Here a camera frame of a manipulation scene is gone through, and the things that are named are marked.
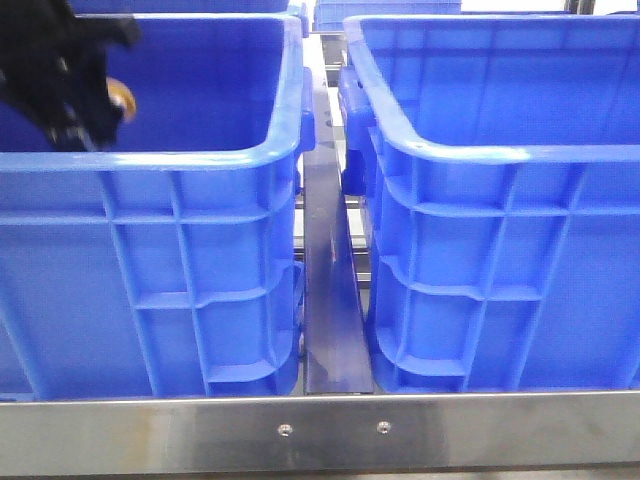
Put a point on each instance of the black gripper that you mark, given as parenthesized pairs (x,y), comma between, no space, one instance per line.
(51,76)

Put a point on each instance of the yellow push button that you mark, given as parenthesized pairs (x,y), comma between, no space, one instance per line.
(122,97)

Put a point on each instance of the rear left blue bin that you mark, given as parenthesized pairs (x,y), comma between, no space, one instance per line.
(296,9)

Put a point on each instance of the left blue plastic bin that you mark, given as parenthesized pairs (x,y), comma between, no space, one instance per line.
(163,267)

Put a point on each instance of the blue plastic bin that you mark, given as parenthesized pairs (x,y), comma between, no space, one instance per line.
(163,267)
(502,196)

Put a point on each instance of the rear blue crate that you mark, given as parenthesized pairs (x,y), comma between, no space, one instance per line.
(328,16)

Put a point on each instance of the right blue plastic bin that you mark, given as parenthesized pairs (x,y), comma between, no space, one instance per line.
(502,196)

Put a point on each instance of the steel front rail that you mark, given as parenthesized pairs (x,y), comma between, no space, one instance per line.
(368,433)

